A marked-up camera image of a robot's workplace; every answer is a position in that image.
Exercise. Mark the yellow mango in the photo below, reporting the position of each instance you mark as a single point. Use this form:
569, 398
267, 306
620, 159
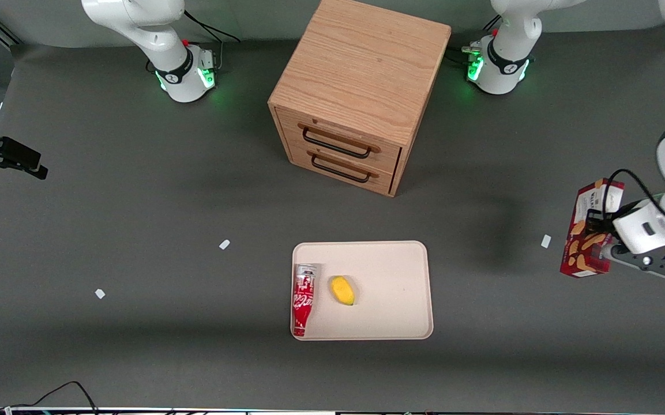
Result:
342, 290

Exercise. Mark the wooden drawer front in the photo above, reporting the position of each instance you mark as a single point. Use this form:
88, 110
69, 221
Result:
390, 157
381, 180

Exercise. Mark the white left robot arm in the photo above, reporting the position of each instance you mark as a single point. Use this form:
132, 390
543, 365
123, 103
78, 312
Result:
505, 57

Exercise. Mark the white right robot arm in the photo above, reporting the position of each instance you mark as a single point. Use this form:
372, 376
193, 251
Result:
162, 40

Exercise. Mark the wooden drawer cabinet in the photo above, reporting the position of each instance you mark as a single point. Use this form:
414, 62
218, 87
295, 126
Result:
361, 63

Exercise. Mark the beige plastic tray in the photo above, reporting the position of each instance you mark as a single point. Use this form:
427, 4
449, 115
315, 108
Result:
393, 288

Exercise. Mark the red cola can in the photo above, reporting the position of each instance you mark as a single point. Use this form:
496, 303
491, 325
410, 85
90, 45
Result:
303, 300

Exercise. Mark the red cookie box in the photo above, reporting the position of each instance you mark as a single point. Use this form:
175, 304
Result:
579, 248

